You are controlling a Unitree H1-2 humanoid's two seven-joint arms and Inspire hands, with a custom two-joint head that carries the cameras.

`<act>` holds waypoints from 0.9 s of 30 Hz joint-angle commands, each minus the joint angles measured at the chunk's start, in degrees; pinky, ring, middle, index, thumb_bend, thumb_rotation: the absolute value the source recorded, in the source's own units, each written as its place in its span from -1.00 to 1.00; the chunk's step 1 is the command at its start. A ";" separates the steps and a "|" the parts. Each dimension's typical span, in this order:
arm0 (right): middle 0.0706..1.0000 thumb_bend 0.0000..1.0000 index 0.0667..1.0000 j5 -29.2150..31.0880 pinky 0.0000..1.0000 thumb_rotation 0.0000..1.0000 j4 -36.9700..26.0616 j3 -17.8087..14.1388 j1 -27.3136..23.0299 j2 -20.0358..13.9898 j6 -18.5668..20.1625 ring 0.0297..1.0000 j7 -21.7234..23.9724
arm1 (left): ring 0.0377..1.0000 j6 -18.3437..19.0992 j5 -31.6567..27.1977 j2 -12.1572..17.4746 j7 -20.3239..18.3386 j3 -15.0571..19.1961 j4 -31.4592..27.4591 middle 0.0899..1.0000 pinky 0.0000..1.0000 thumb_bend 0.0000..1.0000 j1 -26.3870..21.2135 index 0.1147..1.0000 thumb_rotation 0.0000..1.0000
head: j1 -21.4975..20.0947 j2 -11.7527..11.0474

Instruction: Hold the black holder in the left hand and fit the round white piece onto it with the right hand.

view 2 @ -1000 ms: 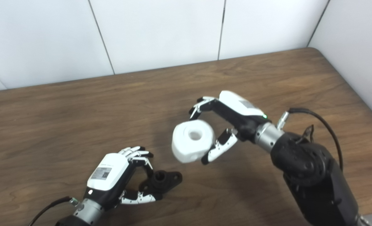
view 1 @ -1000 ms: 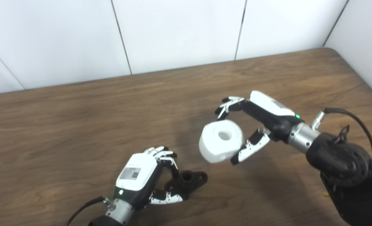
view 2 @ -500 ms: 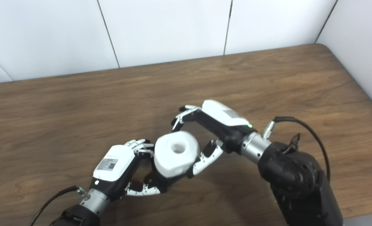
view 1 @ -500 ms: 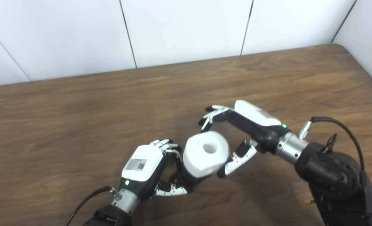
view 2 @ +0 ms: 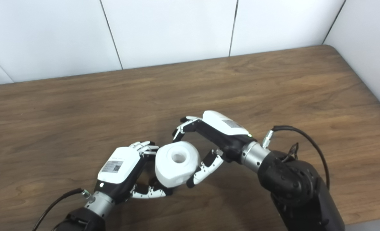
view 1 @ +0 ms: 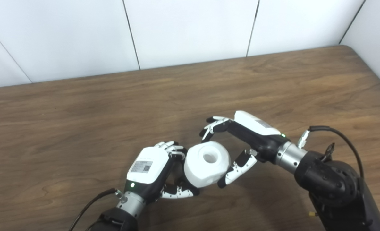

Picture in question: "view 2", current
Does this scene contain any round white cylinder piece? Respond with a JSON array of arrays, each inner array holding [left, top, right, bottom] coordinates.
[[155, 141, 201, 188]]

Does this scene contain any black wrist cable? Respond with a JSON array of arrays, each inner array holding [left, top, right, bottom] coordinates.
[[32, 188, 91, 231], [262, 125, 330, 190]]

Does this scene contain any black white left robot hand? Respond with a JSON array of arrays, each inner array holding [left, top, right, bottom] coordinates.
[[94, 141, 174, 204]]

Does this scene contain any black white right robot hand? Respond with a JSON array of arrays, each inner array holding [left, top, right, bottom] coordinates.
[[172, 110, 258, 188]]

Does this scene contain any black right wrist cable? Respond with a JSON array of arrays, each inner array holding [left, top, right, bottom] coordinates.
[[262, 125, 330, 190]]

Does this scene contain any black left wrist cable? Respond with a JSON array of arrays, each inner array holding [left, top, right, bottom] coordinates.
[[32, 188, 91, 231]]

